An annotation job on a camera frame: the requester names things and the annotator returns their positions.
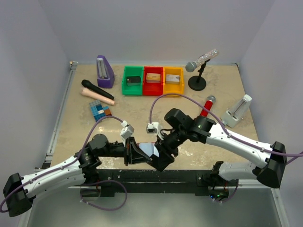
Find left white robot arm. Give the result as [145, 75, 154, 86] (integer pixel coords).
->
[1, 134, 159, 217]

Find green plastic bin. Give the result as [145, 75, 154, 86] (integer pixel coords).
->
[122, 66, 144, 96]

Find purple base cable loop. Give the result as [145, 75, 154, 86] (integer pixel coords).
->
[80, 176, 128, 210]

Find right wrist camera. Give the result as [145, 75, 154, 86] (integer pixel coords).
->
[146, 122, 163, 140]

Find yellow plastic bin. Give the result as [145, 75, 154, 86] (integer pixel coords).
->
[163, 67, 184, 94]

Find gold card stack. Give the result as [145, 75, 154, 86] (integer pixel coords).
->
[146, 73, 161, 83]

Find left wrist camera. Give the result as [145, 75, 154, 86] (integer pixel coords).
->
[120, 121, 134, 145]

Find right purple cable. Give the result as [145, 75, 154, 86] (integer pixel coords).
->
[149, 93, 303, 164]

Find black microphone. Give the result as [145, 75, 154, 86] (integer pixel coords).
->
[81, 79, 114, 100]

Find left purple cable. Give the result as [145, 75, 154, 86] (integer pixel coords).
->
[0, 115, 128, 212]

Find black card stack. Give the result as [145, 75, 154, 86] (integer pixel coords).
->
[126, 76, 141, 87]

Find red plastic bin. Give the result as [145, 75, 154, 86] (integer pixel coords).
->
[143, 66, 163, 96]

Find blue building block stack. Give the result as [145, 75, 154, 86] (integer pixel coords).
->
[89, 100, 112, 122]

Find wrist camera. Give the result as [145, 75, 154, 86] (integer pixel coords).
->
[146, 122, 163, 140]
[120, 121, 134, 145]

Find white metronome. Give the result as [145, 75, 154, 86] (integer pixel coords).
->
[220, 94, 252, 128]

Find red leather card holder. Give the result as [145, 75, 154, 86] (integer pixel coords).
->
[137, 142, 159, 159]

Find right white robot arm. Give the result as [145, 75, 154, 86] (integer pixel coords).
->
[151, 108, 287, 188]

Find red glitter microphone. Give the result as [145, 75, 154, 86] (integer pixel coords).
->
[200, 95, 216, 117]

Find pink microphone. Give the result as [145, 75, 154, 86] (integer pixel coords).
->
[80, 87, 116, 105]

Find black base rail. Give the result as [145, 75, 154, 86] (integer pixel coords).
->
[82, 169, 237, 196]

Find purple metronome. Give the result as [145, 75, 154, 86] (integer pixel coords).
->
[96, 55, 115, 88]

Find silver card stack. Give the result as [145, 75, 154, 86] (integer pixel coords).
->
[165, 74, 180, 85]

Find black microphone stand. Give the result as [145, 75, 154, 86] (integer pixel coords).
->
[188, 60, 210, 91]

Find silver glitter microphone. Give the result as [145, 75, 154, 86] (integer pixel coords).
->
[185, 49, 219, 72]

